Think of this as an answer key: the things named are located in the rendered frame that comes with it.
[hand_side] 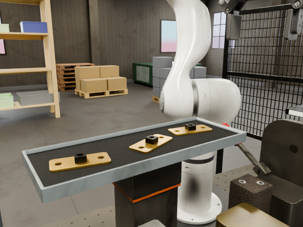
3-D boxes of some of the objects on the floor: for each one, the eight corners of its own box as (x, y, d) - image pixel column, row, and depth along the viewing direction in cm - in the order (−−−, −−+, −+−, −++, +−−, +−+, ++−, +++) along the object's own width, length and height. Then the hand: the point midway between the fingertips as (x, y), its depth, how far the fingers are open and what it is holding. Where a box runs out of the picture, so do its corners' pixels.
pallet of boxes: (187, 97, 715) (189, 56, 688) (204, 101, 651) (207, 56, 625) (152, 100, 665) (152, 56, 638) (167, 106, 602) (167, 57, 575)
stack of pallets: (89, 85, 915) (88, 62, 895) (96, 88, 850) (94, 64, 831) (56, 88, 863) (54, 63, 844) (60, 91, 798) (58, 65, 779)
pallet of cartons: (129, 94, 751) (128, 66, 731) (82, 98, 688) (80, 69, 669) (117, 89, 830) (116, 65, 811) (74, 93, 768) (72, 66, 748)
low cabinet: (174, 79, 1079) (174, 61, 1060) (201, 85, 932) (202, 63, 913) (132, 83, 991) (131, 62, 972) (154, 89, 844) (154, 65, 826)
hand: (259, 33), depth 40 cm, fingers open, 8 cm apart
